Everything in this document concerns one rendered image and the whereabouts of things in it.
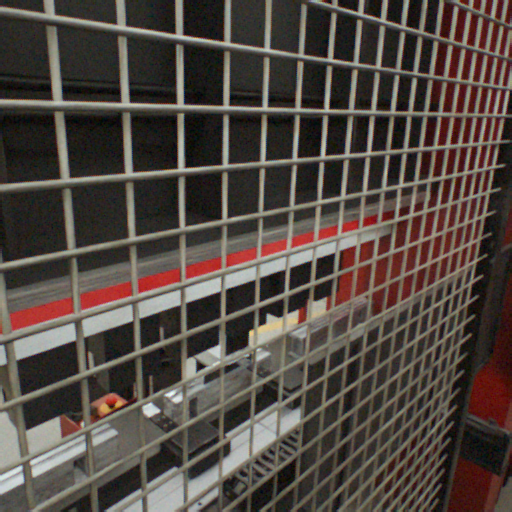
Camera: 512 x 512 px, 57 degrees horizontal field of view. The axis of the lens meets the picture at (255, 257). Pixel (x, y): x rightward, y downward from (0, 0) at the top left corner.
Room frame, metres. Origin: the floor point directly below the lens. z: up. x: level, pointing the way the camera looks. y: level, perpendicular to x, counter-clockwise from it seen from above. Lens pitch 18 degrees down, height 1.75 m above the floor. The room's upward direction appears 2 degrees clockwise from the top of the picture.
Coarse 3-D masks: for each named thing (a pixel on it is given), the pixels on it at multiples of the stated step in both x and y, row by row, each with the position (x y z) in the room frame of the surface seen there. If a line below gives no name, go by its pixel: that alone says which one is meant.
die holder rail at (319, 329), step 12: (360, 300) 1.84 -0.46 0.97; (336, 312) 1.71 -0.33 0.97; (348, 312) 1.72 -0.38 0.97; (360, 312) 1.79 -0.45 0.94; (372, 312) 1.85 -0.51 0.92; (312, 324) 1.60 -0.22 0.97; (324, 324) 1.60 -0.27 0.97; (336, 324) 1.65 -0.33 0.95; (300, 336) 1.50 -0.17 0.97; (312, 336) 1.54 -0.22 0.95; (324, 336) 1.59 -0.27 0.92; (336, 336) 1.65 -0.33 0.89; (300, 348) 1.50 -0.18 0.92; (312, 348) 1.54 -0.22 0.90
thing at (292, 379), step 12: (240, 360) 1.26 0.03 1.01; (264, 372) 1.20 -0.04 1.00; (288, 372) 1.15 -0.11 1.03; (300, 372) 1.16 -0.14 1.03; (264, 384) 1.12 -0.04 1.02; (276, 384) 1.10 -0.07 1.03; (288, 384) 1.09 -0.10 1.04; (300, 384) 1.10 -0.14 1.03; (276, 396) 1.09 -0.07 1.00; (288, 396) 1.06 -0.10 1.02; (300, 396) 1.07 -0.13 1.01; (288, 408) 1.06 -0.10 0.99
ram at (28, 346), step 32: (352, 224) 1.65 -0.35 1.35; (320, 256) 1.52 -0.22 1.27; (128, 288) 0.98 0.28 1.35; (160, 288) 1.04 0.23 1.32; (192, 288) 1.11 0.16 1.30; (0, 320) 0.78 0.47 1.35; (32, 320) 0.82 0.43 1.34; (96, 320) 0.92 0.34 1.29; (128, 320) 0.98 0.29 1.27; (0, 352) 0.78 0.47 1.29; (32, 352) 0.82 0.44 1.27
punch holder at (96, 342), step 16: (144, 320) 1.01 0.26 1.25; (96, 336) 0.95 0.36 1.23; (112, 336) 0.94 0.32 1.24; (128, 336) 0.97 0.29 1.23; (144, 336) 1.00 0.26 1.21; (96, 352) 0.96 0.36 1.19; (112, 352) 0.94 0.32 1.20; (128, 352) 0.97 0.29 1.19; (112, 368) 0.94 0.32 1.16; (128, 368) 0.97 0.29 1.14; (144, 368) 1.00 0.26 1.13; (112, 384) 0.94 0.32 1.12; (128, 384) 0.97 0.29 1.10
